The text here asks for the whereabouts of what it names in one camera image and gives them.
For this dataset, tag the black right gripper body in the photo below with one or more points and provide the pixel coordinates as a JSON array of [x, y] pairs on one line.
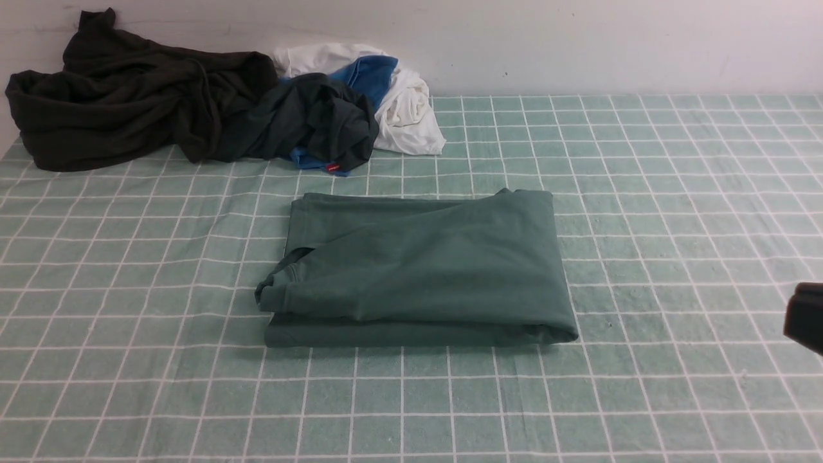
[[803, 318]]

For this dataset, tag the green long-sleeved shirt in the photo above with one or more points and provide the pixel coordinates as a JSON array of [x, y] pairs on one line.
[[379, 272]]

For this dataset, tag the white crumpled garment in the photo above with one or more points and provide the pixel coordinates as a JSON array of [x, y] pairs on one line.
[[407, 123]]

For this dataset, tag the blue garment with red tag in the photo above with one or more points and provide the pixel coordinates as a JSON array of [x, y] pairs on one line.
[[370, 76]]

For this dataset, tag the dark teal crumpled garment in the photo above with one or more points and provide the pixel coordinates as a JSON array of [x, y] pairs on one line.
[[311, 117]]

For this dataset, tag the green checkered tablecloth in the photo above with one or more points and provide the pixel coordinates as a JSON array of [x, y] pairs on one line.
[[130, 332]]

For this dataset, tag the dark olive crumpled garment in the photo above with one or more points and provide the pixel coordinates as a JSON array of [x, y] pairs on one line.
[[120, 97]]

